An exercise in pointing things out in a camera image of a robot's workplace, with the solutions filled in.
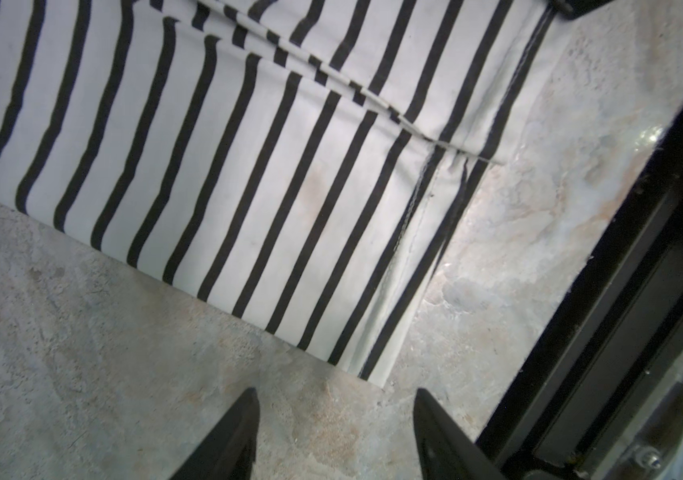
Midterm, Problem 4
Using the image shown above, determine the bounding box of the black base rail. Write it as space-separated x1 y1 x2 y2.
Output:
477 108 683 479

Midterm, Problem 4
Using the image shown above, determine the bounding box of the black white striped tank top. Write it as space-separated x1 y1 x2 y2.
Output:
0 1 571 385

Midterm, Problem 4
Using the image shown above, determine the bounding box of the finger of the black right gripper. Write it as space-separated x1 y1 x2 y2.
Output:
549 0 613 20

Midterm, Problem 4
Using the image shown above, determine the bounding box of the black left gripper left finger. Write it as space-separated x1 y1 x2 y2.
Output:
170 387 259 480

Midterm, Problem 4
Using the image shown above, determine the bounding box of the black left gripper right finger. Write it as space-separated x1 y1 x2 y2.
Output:
413 388 505 480

